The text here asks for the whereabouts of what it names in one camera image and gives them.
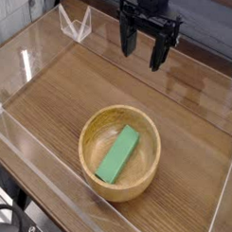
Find black metal table bracket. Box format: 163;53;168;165
11;202;43;232

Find black cable under table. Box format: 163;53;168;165
0;203;25;232

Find green rectangular block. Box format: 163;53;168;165
95;125;140;184

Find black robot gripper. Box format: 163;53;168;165
117;0;183;72

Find brown wooden bowl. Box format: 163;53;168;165
78;104;161;203

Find clear acrylic corner bracket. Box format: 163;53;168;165
58;4;92;43

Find clear acrylic tray wall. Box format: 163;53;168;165
0;0;232;232

